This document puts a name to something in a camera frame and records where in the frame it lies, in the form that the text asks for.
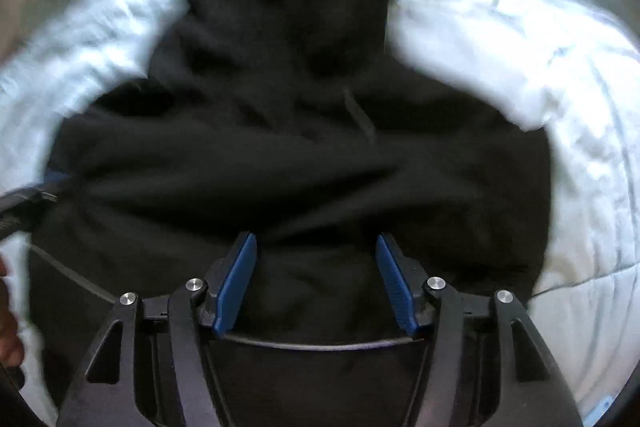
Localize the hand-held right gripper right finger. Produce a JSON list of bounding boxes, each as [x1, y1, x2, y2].
[[376, 234, 583, 427]]

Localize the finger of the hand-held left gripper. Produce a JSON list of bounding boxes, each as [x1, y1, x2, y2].
[[0, 172, 73, 240]]

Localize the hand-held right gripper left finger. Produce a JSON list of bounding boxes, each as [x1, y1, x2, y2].
[[56, 232, 258, 427]]

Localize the black hoodie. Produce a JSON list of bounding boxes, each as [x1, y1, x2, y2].
[[27, 0, 553, 427]]

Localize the person's left hand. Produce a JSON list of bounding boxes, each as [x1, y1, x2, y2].
[[0, 257, 25, 370]]

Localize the light teal quilt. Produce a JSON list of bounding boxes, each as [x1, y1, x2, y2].
[[0, 0, 640, 427]]

